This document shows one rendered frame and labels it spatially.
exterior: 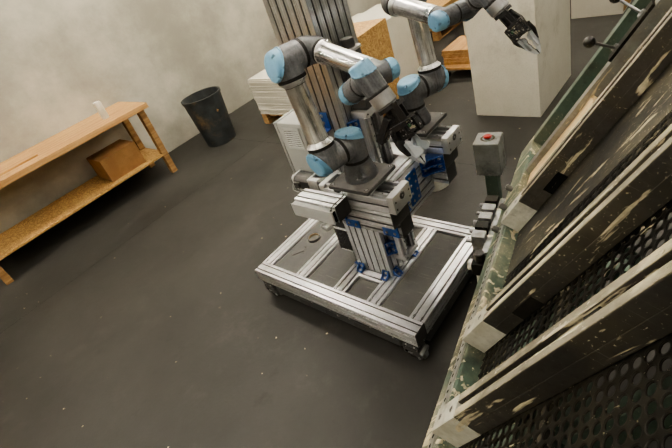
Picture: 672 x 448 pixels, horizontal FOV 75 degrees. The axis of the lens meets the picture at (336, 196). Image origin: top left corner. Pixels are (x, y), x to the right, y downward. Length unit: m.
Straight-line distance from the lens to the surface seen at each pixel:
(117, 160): 5.63
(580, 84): 2.09
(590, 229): 1.00
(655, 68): 1.40
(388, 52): 3.70
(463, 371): 1.35
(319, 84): 2.05
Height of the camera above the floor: 2.02
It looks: 31 degrees down
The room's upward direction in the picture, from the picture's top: 20 degrees counter-clockwise
